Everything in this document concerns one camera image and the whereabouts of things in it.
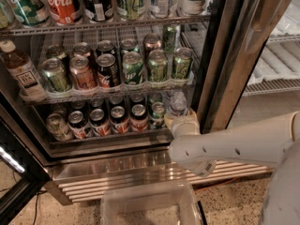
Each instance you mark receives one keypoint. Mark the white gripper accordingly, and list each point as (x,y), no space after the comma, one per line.
(187,125)

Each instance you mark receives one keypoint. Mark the clear plastic water bottle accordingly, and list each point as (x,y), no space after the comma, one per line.
(178,104)

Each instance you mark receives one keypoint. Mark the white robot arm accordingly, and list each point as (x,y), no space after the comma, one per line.
(274,142)

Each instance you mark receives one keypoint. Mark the green can right middle shelf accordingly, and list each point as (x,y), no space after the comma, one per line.
(181,65)

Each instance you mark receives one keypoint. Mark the green 7up can middle shelf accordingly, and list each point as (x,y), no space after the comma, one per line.
(133,70)

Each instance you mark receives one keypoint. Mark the brown can rear middle shelf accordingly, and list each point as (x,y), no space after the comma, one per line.
(151,42)

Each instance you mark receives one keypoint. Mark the black cola can middle shelf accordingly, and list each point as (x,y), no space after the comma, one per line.
(108,71)

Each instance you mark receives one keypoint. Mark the black red can bottom shelf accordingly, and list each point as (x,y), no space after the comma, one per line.
(79,125)

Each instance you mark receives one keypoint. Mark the orange pink can middle shelf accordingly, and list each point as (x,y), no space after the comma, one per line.
(82,75)

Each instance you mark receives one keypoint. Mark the clear blue bottle top shelf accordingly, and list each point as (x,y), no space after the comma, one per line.
(161,8)

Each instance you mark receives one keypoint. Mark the green yellow bottle top shelf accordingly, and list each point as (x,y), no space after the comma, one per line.
(130,10)

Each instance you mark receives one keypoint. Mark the green can front middle shelf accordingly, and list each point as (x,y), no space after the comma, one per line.
(58,82)

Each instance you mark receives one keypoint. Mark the black bottle top shelf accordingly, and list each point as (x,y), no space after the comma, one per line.
(98,10)

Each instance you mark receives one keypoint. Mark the brown tea bottle white label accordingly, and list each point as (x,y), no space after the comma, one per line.
(21,68)

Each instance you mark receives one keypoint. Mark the red cola bottle top shelf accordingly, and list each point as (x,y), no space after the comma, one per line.
(66,12)

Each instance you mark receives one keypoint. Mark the open black fridge door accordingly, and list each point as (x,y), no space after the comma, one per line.
(21,177)

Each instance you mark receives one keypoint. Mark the green bottle top shelf left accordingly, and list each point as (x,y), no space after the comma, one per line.
(30,12)

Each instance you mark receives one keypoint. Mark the tall green can rear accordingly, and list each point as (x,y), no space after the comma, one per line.
(170,37)

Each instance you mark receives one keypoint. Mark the clear plastic bin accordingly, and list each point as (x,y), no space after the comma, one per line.
(165,203)

